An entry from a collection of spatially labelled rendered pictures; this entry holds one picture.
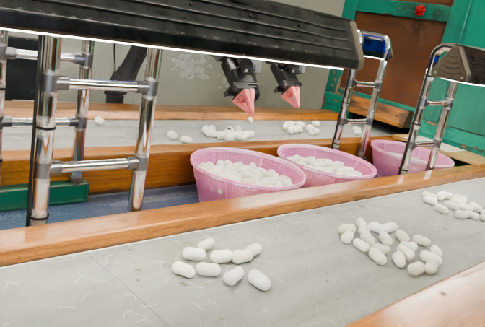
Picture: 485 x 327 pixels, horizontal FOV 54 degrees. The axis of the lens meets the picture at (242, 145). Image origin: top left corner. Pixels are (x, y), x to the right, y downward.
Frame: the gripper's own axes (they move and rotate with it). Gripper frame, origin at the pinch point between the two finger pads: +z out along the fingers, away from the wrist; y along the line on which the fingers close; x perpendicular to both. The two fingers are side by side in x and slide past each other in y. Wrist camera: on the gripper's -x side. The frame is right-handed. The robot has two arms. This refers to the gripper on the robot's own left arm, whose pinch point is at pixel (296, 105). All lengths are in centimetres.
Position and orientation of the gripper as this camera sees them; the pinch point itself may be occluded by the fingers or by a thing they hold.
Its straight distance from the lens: 179.8
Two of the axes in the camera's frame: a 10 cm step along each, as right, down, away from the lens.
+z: 3.7, 8.5, -3.8
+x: -5.4, 5.3, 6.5
